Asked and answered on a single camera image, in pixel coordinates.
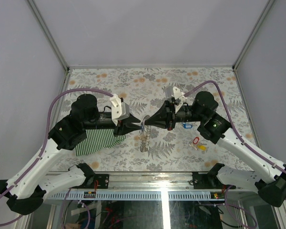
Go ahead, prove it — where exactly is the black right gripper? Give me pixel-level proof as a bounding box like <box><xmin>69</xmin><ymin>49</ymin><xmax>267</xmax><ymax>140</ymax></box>
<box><xmin>144</xmin><ymin>99</ymin><xmax>205</xmax><ymax>131</ymax></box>

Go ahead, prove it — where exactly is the metal ring disc with keyrings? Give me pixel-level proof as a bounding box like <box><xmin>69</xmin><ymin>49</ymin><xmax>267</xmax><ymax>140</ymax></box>
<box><xmin>139</xmin><ymin>115</ymin><xmax>151</xmax><ymax>152</ymax></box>

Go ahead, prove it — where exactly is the blue key tag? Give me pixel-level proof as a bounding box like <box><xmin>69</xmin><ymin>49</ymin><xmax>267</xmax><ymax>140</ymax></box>
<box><xmin>182</xmin><ymin>123</ymin><xmax>193</xmax><ymax>129</ymax></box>

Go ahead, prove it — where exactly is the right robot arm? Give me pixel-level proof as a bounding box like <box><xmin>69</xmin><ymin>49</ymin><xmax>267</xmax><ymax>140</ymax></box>
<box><xmin>144</xmin><ymin>88</ymin><xmax>286</xmax><ymax>207</ymax></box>

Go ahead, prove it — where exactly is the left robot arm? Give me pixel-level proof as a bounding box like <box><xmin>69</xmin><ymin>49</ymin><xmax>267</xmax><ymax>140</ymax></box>
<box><xmin>0</xmin><ymin>94</ymin><xmax>140</xmax><ymax>215</ymax></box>

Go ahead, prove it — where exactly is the floral table mat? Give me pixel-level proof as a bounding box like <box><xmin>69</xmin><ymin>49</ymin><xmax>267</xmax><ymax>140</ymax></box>
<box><xmin>52</xmin><ymin>67</ymin><xmax>254</xmax><ymax>172</ymax></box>

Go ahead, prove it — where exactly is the green striped cloth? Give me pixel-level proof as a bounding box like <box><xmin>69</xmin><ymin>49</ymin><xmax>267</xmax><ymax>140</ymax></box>
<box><xmin>74</xmin><ymin>129</ymin><xmax>126</xmax><ymax>156</ymax></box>

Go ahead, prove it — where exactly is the yellow key tag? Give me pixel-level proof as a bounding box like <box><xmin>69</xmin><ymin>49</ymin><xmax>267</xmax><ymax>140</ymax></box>
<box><xmin>197</xmin><ymin>145</ymin><xmax>207</xmax><ymax>151</ymax></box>

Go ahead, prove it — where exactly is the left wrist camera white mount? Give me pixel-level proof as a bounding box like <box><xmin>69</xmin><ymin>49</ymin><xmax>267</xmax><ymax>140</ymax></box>
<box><xmin>110</xmin><ymin>94</ymin><xmax>130</xmax><ymax>126</ymax></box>

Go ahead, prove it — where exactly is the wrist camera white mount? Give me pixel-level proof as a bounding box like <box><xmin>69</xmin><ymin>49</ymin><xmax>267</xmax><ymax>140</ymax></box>
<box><xmin>110</xmin><ymin>94</ymin><xmax>130</xmax><ymax>126</ymax></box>
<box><xmin>164</xmin><ymin>86</ymin><xmax>187</xmax><ymax>105</ymax></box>

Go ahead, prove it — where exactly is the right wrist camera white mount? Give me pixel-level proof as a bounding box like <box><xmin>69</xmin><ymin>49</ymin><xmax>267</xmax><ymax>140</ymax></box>
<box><xmin>164</xmin><ymin>86</ymin><xmax>187</xmax><ymax>105</ymax></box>

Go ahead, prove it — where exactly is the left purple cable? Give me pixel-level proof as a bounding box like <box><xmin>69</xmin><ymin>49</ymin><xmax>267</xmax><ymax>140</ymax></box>
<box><xmin>0</xmin><ymin>88</ymin><xmax>112</xmax><ymax>226</ymax></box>

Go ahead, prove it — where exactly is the purple cable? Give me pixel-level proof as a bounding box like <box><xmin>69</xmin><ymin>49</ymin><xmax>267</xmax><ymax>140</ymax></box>
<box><xmin>183</xmin><ymin>80</ymin><xmax>286</xmax><ymax>206</ymax></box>
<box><xmin>0</xmin><ymin>88</ymin><xmax>112</xmax><ymax>226</ymax></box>

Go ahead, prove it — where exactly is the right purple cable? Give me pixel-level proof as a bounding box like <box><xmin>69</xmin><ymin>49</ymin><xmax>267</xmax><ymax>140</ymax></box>
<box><xmin>183</xmin><ymin>80</ymin><xmax>286</xmax><ymax>206</ymax></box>

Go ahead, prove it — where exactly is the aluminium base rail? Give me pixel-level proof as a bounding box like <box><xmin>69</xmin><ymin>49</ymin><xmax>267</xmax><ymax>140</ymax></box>
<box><xmin>46</xmin><ymin>172</ymin><xmax>226</xmax><ymax>202</ymax></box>

